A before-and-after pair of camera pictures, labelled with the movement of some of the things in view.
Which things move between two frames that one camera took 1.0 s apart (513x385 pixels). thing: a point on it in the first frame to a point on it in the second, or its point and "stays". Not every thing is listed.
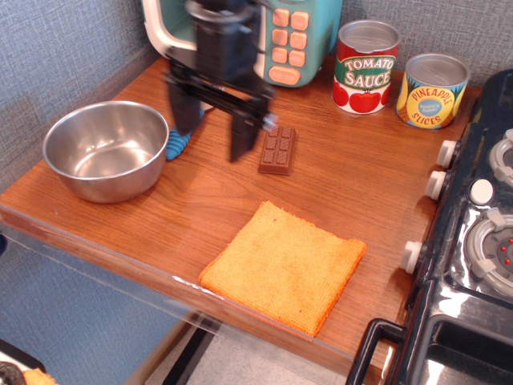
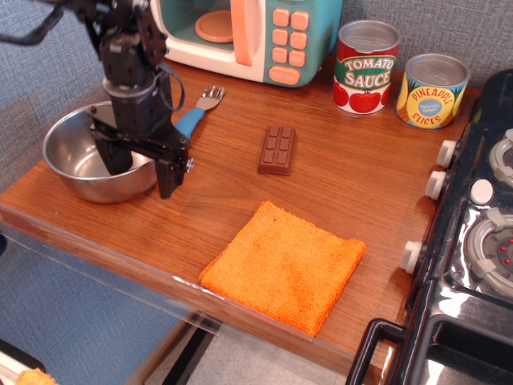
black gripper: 224,71 to 140,117
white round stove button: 481,192 stays
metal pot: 109,151 stays
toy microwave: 299,42 stays
